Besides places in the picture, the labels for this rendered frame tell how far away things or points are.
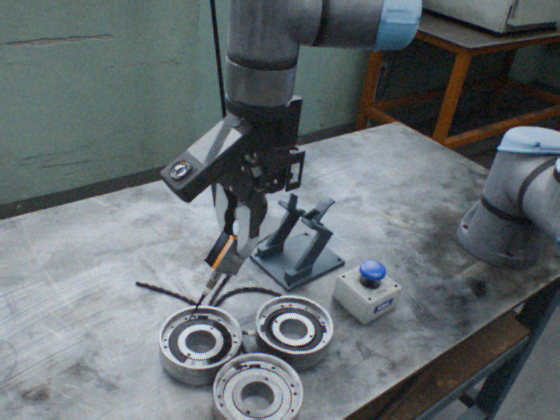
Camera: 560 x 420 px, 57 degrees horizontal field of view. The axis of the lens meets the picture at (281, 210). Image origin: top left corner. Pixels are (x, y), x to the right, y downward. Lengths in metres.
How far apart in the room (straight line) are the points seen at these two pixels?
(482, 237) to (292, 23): 0.59
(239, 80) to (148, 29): 1.70
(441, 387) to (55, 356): 0.70
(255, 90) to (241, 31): 0.06
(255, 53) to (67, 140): 1.79
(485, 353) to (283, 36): 0.86
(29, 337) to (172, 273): 0.22
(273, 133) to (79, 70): 1.63
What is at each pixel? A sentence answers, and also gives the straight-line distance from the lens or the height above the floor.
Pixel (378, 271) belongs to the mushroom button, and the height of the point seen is 0.87.
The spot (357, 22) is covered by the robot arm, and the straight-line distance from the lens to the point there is 0.54.
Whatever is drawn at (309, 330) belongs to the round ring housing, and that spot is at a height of 0.83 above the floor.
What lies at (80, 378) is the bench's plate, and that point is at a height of 0.80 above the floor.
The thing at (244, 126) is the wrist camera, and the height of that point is 1.11.
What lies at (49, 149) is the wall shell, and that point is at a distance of 2.26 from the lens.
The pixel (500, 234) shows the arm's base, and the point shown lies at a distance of 0.97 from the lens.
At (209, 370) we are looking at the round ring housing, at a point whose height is 0.84.
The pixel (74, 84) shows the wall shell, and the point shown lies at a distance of 2.19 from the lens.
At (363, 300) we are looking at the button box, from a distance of 0.76.
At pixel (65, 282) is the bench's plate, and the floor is 0.80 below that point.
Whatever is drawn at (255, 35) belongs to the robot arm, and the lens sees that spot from 0.52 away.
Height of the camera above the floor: 1.35
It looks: 34 degrees down
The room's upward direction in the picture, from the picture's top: 7 degrees clockwise
